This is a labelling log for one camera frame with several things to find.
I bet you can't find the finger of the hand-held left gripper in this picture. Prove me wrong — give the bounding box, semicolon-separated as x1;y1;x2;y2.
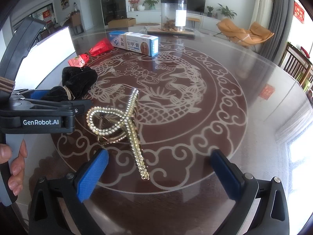
11;89;53;101
15;98;93;114

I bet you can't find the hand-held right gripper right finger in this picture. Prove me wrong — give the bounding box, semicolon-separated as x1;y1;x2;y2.
210;149;290;235

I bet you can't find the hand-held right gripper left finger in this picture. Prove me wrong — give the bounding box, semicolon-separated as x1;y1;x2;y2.
28;148;109;235

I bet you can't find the black velvet scrunchie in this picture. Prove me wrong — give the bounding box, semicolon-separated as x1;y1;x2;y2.
40;67;98;101

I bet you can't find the white cardboard box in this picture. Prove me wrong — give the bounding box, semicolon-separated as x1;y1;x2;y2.
11;26;76;96

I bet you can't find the pearl hair clip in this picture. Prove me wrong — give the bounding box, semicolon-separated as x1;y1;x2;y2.
86;88;150;180

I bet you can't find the dark patterned wooden desktop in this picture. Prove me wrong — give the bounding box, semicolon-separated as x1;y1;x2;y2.
0;24;313;235

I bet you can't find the person's left hand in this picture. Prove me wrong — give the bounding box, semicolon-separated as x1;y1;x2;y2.
0;139;28;197

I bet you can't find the brown dining chair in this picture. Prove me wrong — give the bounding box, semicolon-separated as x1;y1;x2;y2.
71;11;82;33

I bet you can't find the blue white ointment box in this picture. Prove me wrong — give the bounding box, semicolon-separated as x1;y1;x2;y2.
108;31;159;57

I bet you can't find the brown cardboard box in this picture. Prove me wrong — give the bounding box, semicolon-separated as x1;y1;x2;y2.
108;18;136;28

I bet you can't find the dark glass display cabinet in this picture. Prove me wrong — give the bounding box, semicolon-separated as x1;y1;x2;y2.
98;0;126;26

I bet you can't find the wooden board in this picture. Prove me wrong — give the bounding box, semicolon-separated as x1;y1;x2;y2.
147;26;196;38

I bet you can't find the red flower plant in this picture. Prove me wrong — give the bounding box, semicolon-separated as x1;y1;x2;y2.
128;0;142;11

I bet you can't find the white television cabinet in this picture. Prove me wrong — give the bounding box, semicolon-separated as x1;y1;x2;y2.
127;10;220;30

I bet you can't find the dark wooden slatted chair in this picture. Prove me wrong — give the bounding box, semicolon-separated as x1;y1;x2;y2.
300;61;313;92
280;42;313;84

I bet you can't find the bushy green potted plant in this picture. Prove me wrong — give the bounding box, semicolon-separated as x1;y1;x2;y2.
143;0;160;10

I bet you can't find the clear plastic jar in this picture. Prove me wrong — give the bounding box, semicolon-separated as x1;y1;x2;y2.
160;0;187;33

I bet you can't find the orange rocking chair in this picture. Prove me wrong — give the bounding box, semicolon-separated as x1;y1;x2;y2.
216;18;275;48

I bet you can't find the wooden bench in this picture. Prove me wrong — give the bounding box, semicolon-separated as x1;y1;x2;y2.
187;17;201;28

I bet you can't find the grey curtain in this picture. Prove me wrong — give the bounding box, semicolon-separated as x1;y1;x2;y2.
258;0;295;61

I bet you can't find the large leafy potted plant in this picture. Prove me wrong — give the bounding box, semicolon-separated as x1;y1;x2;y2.
216;4;237;20

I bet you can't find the black television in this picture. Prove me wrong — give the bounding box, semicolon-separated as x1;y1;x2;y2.
165;0;206;14

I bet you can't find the covered standing air conditioner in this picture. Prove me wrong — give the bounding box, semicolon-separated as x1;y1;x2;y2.
252;0;274;30

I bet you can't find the red window decoration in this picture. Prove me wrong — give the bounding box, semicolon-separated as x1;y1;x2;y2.
294;1;305;24

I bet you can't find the red drawstring pouch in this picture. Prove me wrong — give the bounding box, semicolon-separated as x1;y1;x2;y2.
68;38;114;68

